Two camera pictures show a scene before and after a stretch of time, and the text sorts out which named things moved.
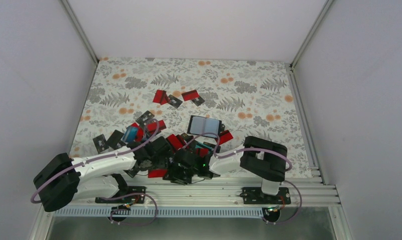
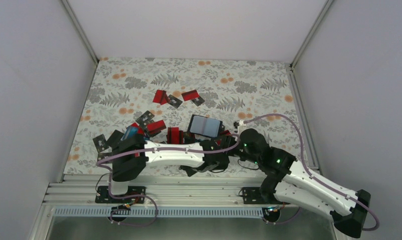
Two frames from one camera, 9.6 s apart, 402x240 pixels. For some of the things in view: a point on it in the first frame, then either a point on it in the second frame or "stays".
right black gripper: x=173 y=176 to x=226 y=143
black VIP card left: x=100 y=143 stays
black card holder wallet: x=201 y=125 stays
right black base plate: x=254 y=195 stays
